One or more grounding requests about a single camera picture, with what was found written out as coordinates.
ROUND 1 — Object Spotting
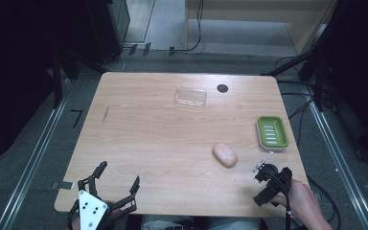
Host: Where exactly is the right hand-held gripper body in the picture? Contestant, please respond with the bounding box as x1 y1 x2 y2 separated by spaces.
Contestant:
252 150 293 195

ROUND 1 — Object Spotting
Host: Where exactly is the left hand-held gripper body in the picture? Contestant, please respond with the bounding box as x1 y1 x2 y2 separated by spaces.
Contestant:
67 189 113 230

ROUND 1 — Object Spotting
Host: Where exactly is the green soap dish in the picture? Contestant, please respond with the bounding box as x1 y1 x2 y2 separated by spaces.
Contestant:
256 115 289 152

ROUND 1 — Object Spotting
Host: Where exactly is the pink soap bar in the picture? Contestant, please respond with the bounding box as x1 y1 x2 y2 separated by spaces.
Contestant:
212 142 239 169

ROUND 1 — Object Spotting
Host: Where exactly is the person's left hand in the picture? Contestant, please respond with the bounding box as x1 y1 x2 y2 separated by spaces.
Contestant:
71 208 125 230

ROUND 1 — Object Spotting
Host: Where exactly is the person's right hand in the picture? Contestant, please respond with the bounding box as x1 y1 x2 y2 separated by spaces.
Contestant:
271 179 318 219

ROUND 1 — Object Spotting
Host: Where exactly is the grey tape strip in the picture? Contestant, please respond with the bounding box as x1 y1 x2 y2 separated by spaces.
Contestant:
51 180 76 191

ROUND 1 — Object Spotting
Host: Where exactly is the black metal stand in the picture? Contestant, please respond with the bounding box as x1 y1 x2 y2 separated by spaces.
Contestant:
48 44 109 110
261 28 338 113

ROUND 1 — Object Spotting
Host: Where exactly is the clear plastic lid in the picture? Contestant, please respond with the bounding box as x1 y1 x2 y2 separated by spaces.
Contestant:
173 86 209 108

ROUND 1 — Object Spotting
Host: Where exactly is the dark curtain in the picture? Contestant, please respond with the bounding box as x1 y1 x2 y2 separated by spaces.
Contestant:
0 0 92 171
324 0 368 157

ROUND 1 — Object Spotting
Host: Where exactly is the black cabinet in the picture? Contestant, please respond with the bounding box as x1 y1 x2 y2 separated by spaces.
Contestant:
85 0 131 65

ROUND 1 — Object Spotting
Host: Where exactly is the light wooden shelf unit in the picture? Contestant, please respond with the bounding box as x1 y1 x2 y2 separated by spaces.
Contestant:
184 0 337 56

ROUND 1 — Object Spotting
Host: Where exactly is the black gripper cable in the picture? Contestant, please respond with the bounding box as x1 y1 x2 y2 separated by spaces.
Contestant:
267 173 292 230

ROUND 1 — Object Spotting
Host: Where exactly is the black looped cable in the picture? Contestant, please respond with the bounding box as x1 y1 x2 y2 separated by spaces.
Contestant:
306 174 343 230

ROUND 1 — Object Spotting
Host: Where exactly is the metal floor rail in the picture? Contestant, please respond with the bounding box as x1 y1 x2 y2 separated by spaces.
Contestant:
301 83 368 230
0 80 74 230

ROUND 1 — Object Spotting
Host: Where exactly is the black floor cable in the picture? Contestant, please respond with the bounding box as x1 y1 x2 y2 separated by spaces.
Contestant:
279 90 315 149

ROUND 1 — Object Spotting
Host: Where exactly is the white cable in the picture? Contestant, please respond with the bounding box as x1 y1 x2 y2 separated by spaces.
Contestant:
103 47 132 73

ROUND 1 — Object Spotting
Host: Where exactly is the black hanging cable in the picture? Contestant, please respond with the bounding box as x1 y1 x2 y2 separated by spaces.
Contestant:
172 0 205 54

